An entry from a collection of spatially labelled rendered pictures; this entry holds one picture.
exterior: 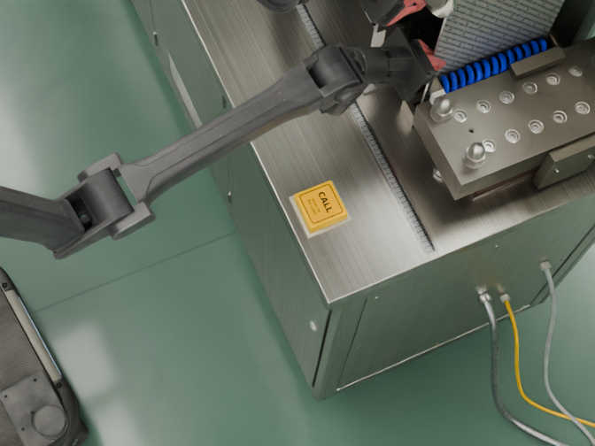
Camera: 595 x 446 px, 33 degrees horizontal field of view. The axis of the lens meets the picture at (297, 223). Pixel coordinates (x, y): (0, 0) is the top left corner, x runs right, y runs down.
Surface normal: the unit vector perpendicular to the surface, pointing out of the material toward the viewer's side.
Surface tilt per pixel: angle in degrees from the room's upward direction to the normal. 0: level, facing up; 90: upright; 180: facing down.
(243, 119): 10
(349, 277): 0
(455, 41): 90
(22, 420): 0
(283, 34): 0
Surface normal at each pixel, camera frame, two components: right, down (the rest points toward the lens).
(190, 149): 0.00, -0.22
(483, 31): 0.41, 0.85
